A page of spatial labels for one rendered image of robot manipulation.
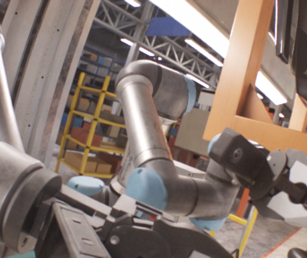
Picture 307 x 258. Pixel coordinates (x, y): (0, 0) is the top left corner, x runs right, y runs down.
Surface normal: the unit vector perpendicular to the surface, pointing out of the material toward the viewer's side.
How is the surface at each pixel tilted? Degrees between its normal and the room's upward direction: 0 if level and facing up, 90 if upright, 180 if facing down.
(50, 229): 80
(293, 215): 74
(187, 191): 60
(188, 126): 90
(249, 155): 102
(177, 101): 106
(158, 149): 37
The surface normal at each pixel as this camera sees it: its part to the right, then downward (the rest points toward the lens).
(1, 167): 0.29, -0.68
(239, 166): 0.51, 0.39
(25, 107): 0.68, 0.22
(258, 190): -0.84, -0.52
